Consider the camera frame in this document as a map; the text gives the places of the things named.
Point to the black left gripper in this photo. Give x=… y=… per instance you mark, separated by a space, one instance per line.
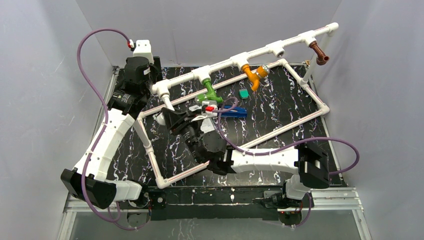
x=157 y=68

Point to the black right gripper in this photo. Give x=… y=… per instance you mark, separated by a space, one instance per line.
x=178 y=121

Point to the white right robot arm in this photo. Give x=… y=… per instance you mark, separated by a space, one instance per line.
x=306 y=162

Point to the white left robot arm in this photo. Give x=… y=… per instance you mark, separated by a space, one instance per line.
x=88 y=178

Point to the white plastic package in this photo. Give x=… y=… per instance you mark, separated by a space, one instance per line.
x=206 y=125

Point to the green plastic faucet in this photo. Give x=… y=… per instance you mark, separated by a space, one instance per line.
x=210 y=93

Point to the blue stapler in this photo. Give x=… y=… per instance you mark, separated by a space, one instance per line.
x=237 y=112

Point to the teal small box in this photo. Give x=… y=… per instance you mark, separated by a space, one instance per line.
x=244 y=94

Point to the orange plastic faucet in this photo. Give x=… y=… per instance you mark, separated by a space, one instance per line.
x=255 y=77

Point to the brown plastic faucet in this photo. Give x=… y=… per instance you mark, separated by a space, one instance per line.
x=321 y=57

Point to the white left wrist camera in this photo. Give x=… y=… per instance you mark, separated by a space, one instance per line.
x=141 y=48

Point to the black metal base rail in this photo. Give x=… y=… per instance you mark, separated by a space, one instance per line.
x=240 y=202

